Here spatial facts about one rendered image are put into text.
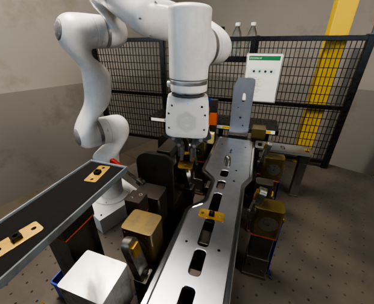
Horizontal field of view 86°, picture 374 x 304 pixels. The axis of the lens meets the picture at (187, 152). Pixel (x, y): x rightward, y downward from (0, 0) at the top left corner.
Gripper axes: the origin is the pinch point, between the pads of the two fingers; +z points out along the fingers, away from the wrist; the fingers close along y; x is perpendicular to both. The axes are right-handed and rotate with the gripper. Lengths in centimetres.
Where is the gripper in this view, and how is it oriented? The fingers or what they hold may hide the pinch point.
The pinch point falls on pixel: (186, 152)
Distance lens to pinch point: 53.1
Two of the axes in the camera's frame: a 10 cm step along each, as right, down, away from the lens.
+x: 1.2, -4.8, 8.7
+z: -0.2, 8.7, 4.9
